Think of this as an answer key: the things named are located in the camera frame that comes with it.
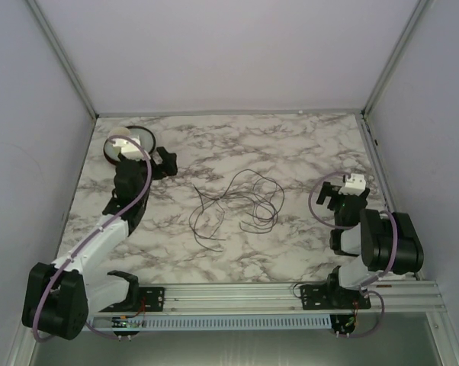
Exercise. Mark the aluminium frame post right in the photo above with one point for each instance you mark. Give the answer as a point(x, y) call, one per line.
point(396, 55)

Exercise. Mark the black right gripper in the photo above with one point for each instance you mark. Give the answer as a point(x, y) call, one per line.
point(332, 191)

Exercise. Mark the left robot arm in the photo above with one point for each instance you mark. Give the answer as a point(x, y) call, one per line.
point(61, 296)

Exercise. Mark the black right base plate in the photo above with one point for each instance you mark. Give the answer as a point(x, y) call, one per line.
point(323, 297)

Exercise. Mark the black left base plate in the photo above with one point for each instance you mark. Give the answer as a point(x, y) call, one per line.
point(147, 300)

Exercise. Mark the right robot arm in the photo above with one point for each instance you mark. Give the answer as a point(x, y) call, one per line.
point(380, 243)

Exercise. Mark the grey slotted cable duct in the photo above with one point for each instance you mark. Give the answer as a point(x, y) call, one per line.
point(211, 323)

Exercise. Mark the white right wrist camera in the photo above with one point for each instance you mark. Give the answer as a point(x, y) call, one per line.
point(353, 184)

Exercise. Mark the pale yellow mug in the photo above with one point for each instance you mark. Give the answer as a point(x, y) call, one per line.
point(119, 136)

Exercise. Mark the aluminium rail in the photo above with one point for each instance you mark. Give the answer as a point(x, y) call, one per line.
point(392, 296)
point(298, 111)

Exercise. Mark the aluminium front rail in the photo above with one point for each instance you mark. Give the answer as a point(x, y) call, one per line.
point(392, 296)

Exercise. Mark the aluminium back rail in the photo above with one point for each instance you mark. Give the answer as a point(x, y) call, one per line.
point(298, 111)

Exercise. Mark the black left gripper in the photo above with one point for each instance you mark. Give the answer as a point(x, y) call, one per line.
point(168, 168)

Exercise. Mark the brown rimmed white plate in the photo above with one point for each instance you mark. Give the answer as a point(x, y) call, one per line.
point(148, 138)

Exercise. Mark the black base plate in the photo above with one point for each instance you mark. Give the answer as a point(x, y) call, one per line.
point(147, 300)
point(323, 297)

